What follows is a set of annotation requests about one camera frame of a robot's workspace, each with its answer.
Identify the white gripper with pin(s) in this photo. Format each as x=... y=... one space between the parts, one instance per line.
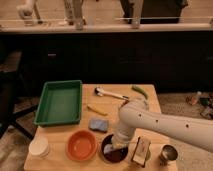
x=122 y=136

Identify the purple bowl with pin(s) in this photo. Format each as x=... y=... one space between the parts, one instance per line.
x=115 y=156

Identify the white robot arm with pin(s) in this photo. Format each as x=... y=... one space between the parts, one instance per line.
x=134 y=115

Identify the orange bowl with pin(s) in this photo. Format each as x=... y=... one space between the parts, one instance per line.
x=81 y=146

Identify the blue sponge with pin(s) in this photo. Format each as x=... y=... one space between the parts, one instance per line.
x=99 y=125

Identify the brown white box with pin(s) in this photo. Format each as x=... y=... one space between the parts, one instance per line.
x=141 y=151

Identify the yellow stick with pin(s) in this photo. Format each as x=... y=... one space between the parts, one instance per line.
x=97 y=110

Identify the green pepper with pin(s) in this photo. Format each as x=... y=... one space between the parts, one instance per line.
x=139 y=90

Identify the metal cup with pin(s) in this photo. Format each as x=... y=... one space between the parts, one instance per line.
x=168 y=153

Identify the green plastic tray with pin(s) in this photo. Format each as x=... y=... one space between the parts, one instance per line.
x=60 y=103

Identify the white cup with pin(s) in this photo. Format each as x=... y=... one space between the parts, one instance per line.
x=39 y=147

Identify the black office chair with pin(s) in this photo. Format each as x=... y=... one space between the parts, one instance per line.
x=9 y=76

